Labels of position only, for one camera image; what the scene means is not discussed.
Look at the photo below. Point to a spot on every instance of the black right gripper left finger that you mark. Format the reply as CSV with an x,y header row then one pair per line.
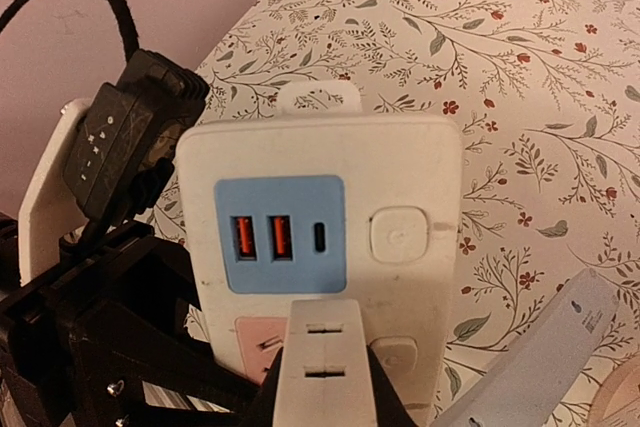
x,y
261,411

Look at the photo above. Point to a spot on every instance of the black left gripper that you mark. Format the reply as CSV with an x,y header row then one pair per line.
x,y
101,340

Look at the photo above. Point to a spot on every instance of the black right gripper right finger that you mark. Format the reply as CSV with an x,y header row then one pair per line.
x,y
390,410

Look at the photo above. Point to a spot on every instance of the white plug adapter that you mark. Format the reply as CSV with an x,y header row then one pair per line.
x,y
324,377

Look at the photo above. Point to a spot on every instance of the white multicolour power strip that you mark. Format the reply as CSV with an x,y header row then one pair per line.
x,y
325,201

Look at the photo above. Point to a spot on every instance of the round pink socket base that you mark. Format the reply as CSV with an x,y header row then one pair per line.
x,y
616,403

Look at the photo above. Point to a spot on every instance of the light blue power strip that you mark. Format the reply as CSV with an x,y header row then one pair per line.
x,y
528,381

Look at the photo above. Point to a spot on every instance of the floral patterned table mat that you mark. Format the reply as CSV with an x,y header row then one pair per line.
x,y
546,94

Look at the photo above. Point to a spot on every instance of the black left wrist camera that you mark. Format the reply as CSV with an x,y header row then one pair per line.
x,y
122,157

